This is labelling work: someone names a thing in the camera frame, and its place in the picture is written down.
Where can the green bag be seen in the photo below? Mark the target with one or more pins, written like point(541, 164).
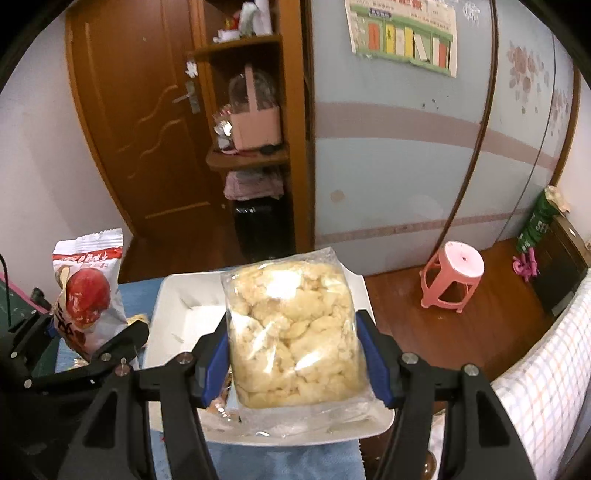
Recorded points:
point(538, 226)

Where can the checked blanket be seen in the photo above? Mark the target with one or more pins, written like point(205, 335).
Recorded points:
point(545, 378)

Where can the wooden corner shelf unit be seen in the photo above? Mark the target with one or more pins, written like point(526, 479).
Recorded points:
point(295, 92)

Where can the pale blue sliding wardrobe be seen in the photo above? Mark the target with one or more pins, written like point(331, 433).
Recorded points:
point(392, 161)

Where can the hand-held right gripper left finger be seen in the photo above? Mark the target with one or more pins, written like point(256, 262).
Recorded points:
point(215, 369)

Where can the white flower door sticker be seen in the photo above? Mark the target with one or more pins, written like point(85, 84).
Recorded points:
point(190, 68)

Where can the black bin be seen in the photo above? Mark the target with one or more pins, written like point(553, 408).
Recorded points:
point(263, 226)

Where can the wall poster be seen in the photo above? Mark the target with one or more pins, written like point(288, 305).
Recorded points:
point(401, 37)

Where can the green mat with pink edge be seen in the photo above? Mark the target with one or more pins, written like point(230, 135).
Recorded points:
point(18, 300)

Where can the clear bag of yellow chips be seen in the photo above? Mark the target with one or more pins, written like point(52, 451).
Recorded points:
point(291, 332)

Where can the red and white snack bag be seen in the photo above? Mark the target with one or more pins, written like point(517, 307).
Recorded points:
point(87, 295)

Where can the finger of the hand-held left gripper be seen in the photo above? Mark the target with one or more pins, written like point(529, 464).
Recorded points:
point(124, 341)
point(34, 337)

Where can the white bottles on shelf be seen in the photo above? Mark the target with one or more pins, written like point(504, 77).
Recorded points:
point(254, 18)

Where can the brown wooden door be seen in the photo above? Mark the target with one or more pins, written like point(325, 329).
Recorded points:
point(134, 115)

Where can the pink plastic stool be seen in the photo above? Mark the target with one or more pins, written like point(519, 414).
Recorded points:
point(455, 261)

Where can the pink plastic toy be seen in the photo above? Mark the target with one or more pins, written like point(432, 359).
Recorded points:
point(526, 265)

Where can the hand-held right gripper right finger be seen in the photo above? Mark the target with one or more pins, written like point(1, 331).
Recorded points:
point(375, 364)

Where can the blue cloth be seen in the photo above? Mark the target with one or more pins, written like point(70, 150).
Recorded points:
point(286, 461)

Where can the pink folded clothing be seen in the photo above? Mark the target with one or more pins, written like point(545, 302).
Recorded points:
point(254, 184)

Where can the white plastic tray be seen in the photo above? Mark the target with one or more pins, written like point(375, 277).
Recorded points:
point(184, 318)

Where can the dark wooden cabinet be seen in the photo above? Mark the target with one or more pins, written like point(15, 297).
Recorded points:
point(561, 267)

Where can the shiny foil packets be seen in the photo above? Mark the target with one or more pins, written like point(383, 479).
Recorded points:
point(224, 129)

